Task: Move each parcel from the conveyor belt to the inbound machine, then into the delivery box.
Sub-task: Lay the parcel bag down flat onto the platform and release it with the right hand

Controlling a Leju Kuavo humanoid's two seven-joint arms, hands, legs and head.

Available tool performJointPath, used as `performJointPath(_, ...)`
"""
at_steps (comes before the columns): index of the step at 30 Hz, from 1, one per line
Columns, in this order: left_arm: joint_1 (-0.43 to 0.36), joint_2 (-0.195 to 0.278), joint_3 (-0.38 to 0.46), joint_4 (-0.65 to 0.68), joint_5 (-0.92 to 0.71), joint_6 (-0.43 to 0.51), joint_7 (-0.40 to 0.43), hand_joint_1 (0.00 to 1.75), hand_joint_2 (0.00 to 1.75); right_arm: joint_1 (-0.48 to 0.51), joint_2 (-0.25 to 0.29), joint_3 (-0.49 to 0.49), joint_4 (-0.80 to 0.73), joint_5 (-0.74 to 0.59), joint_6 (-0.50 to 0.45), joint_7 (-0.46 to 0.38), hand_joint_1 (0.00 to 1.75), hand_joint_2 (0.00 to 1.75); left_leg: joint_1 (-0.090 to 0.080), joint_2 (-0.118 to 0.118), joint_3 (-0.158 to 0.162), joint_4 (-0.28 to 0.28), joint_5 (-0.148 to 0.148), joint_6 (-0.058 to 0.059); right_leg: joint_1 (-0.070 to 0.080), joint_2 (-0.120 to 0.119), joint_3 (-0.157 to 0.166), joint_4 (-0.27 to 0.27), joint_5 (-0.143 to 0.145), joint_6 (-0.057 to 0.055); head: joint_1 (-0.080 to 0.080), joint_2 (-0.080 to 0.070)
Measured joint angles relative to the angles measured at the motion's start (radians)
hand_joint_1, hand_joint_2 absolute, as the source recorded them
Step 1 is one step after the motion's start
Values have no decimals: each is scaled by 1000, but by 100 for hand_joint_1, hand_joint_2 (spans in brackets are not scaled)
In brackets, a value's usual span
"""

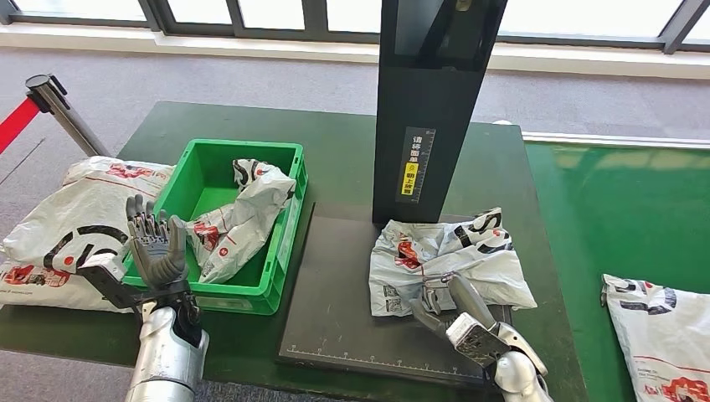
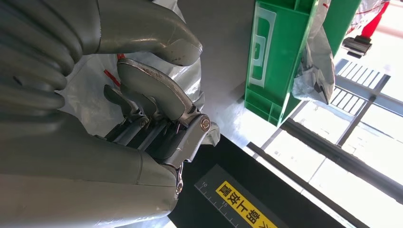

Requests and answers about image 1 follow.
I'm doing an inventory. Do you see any small white parcel bag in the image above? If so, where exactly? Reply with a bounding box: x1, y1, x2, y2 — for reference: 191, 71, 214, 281
185, 158, 298, 285

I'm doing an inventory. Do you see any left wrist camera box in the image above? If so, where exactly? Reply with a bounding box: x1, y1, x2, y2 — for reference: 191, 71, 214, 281
77, 252, 142, 312

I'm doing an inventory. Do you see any black inbound scanner machine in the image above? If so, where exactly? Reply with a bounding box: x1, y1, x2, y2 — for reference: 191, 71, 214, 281
277, 0, 514, 389

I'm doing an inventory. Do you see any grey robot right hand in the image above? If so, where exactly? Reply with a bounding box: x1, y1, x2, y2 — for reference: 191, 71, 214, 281
409, 271, 498, 339

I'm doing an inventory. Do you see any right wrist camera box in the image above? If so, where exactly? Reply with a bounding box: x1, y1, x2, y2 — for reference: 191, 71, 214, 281
445, 312, 512, 369

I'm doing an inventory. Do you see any dark window frame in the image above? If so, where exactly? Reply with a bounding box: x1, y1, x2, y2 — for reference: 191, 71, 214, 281
0, 0, 710, 55

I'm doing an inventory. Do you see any silver stanchion post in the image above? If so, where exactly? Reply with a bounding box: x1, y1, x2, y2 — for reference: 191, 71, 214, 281
24, 73, 112, 158

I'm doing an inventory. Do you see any large white parcel bag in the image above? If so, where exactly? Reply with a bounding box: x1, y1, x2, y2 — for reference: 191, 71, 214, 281
0, 156, 176, 313

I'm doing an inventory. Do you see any green plastic crate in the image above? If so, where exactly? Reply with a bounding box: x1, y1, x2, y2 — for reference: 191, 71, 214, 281
121, 138, 309, 317

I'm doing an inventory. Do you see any red barrier belt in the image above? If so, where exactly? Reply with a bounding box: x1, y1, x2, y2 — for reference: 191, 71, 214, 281
0, 98, 41, 155

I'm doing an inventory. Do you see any white window sill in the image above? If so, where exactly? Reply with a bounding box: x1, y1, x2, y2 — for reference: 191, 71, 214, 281
0, 21, 710, 80

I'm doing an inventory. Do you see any black yellow ruler sticker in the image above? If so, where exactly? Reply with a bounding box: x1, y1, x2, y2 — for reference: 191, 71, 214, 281
394, 126, 438, 204

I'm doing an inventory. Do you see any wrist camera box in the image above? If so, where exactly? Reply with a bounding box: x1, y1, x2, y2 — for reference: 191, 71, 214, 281
77, 252, 142, 312
445, 312, 512, 369

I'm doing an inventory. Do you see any dark green table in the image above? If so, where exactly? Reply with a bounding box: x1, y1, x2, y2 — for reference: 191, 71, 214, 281
0, 101, 589, 402

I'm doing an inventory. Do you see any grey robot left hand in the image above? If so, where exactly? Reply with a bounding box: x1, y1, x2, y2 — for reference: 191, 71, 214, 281
124, 193, 190, 292

